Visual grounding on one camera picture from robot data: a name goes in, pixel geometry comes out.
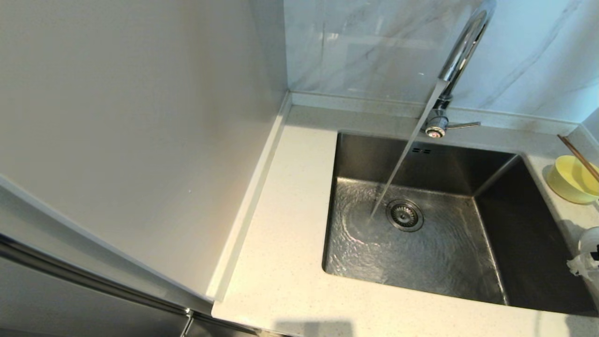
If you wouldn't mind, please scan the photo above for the chrome bar door handle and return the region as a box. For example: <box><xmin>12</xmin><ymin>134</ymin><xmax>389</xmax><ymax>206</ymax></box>
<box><xmin>0</xmin><ymin>227</ymin><xmax>260</xmax><ymax>337</ymax></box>

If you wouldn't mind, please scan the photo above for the chrome gooseneck faucet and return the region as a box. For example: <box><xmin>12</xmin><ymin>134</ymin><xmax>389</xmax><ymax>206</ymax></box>
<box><xmin>424</xmin><ymin>0</ymin><xmax>497</xmax><ymax>139</ymax></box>

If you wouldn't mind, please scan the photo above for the stainless steel sink basin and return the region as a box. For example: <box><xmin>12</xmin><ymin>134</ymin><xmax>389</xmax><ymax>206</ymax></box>
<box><xmin>322</xmin><ymin>131</ymin><xmax>599</xmax><ymax>315</ymax></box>

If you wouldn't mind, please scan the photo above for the yellow plastic bowl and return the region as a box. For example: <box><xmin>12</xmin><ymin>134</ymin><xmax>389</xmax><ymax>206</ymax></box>
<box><xmin>547</xmin><ymin>155</ymin><xmax>599</xmax><ymax>205</ymax></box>

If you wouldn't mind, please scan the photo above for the water stream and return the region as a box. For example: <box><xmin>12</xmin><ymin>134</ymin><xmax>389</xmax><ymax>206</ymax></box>
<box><xmin>369</xmin><ymin>80</ymin><xmax>450</xmax><ymax>220</ymax></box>

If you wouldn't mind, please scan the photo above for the grey appliance door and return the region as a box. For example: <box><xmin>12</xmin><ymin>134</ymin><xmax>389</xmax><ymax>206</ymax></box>
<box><xmin>0</xmin><ymin>164</ymin><xmax>281</xmax><ymax>337</ymax></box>

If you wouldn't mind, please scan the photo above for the white ceramic plate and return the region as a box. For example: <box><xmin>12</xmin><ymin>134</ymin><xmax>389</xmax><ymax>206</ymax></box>
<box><xmin>578</xmin><ymin>227</ymin><xmax>599</xmax><ymax>305</ymax></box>

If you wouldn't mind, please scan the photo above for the round metal drain strainer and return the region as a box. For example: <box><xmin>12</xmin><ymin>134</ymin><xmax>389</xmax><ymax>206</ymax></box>
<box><xmin>386</xmin><ymin>199</ymin><xmax>424</xmax><ymax>233</ymax></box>

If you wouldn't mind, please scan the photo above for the brown wooden chopstick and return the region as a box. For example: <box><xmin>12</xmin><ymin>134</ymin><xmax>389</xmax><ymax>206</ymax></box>
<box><xmin>557</xmin><ymin>135</ymin><xmax>599</xmax><ymax>181</ymax></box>
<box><xmin>559</xmin><ymin>136</ymin><xmax>599</xmax><ymax>184</ymax></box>

